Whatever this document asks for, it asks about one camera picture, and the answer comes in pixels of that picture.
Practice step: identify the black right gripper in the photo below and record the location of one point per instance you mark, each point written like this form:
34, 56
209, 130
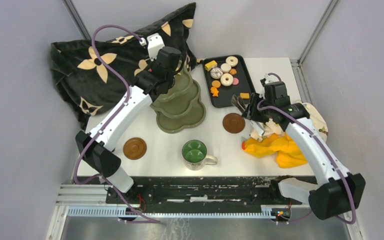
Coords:
251, 112

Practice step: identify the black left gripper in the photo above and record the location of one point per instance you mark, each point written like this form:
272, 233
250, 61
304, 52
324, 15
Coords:
151, 64

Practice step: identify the green three-tier serving stand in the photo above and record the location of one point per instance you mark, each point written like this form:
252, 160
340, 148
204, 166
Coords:
181, 108

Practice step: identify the metal serving tongs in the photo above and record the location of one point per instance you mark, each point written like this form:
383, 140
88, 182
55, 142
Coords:
258, 128

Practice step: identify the white ring donut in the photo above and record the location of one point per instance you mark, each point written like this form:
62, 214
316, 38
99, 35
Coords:
226, 79

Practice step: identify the white glazed donut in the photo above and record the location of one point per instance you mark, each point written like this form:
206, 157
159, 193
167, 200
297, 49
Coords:
232, 61

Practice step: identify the orange fish biscuit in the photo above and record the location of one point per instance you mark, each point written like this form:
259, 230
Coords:
214, 91

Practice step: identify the chocolate striped white donut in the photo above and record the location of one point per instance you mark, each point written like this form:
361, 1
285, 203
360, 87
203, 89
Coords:
216, 72

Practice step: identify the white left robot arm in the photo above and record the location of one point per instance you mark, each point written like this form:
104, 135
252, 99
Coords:
96, 146

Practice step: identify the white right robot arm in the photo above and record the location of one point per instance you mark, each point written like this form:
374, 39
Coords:
336, 191

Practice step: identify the square waffle biscuit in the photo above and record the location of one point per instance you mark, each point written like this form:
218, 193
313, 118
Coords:
245, 95

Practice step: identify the white patterned cloth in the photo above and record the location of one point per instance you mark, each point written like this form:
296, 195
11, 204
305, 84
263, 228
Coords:
271, 128

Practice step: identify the pink macaron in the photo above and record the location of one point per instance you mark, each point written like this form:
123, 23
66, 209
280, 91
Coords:
235, 81

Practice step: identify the orange flower biscuit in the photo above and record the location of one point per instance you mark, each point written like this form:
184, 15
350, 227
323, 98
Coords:
233, 71

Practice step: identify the brown wooden coaster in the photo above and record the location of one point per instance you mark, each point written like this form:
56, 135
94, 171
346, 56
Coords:
233, 123
134, 148

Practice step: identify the black dessert tray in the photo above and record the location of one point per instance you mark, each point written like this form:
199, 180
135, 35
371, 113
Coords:
225, 93

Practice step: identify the yellow layered cake slice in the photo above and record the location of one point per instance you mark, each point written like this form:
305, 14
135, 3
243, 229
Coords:
210, 65

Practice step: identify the white round pastry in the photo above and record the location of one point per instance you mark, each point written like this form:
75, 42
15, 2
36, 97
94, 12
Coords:
226, 68

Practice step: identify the round orange biscuit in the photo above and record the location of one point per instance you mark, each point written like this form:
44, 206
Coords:
216, 84

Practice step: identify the yellow cloth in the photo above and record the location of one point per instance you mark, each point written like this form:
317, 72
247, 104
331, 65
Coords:
286, 151

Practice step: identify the black floral pillow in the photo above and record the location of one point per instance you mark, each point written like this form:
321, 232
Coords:
81, 75

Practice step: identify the green enamel mug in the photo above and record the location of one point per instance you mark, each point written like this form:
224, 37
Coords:
195, 155

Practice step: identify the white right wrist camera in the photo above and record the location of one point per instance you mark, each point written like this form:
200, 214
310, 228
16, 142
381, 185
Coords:
269, 78

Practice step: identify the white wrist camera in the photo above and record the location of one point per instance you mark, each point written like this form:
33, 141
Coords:
269, 78
154, 44

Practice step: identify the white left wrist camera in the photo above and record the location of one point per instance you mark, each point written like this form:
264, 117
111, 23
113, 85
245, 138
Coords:
154, 44

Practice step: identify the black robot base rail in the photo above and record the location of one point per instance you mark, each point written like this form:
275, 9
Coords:
204, 195

